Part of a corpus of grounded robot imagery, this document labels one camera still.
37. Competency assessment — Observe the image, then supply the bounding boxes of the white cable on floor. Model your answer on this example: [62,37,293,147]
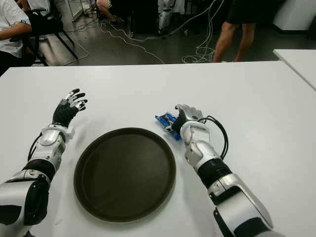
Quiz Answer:
[74,0,223,65]

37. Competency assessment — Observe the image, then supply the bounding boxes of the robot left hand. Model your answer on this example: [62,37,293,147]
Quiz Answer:
[52,88,88,128]

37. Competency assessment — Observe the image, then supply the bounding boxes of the round dark brown tray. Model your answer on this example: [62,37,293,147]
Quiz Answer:
[73,127,177,224]

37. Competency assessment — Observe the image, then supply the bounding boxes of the standing white humanoid robot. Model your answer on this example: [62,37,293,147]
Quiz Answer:
[158,0,176,35]

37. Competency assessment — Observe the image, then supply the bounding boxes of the crouching person in dark clothes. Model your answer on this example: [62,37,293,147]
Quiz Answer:
[96,0,124,24]

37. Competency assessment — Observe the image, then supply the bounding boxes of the seated person in white shirt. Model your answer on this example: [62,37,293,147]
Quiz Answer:
[0,0,37,75]

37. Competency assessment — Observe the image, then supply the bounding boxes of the blue Oreo cookie packet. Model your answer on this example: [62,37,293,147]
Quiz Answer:
[155,112,183,141]

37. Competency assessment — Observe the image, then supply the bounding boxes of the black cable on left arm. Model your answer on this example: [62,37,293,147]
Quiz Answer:
[28,133,45,161]

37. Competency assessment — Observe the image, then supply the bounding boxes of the neighbouring white table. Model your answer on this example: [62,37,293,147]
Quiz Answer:
[273,48,316,91]

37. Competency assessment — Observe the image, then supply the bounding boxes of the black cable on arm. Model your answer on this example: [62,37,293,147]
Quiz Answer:
[28,133,45,161]
[197,115,228,158]

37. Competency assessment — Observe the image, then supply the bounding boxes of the walking person in black shorts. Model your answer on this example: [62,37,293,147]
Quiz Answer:
[212,0,259,63]

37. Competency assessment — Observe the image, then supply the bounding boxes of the white cabinet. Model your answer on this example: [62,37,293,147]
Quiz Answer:
[70,0,83,22]

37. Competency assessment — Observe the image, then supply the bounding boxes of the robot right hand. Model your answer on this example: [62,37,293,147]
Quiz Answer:
[164,104,204,134]

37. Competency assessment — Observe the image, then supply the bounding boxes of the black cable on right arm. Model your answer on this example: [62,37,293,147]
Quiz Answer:
[197,115,228,158]

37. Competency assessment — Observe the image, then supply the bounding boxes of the black wooden chair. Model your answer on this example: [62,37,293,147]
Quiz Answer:
[24,0,79,67]

